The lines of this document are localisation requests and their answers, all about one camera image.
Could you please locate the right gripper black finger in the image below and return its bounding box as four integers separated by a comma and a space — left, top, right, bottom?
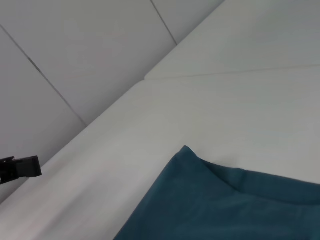
0, 155, 43, 186

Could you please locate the teal T-shirt with FREE print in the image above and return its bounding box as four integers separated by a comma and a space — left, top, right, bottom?
112, 144, 320, 240

